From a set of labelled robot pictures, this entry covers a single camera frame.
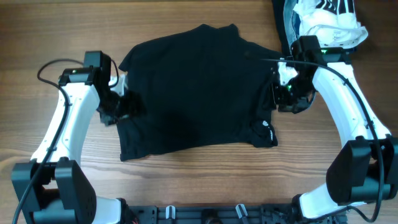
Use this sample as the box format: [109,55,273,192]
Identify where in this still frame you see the black t-shirt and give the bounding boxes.
[117,24,281,161]

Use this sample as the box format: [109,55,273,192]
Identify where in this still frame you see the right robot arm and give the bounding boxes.
[273,35,397,223]

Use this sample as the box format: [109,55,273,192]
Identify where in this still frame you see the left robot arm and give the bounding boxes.
[11,51,141,223]

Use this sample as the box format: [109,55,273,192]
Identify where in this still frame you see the folded blue jeans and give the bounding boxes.
[283,0,301,55]

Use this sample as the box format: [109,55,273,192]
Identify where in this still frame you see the white printed garment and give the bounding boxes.
[292,0,368,49]

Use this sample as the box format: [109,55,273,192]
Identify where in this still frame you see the black folded garment under jeans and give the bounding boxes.
[271,0,292,56]

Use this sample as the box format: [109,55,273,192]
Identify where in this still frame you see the left black camera cable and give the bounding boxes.
[11,58,121,224]

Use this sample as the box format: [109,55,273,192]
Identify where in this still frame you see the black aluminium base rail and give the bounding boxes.
[130,203,348,224]

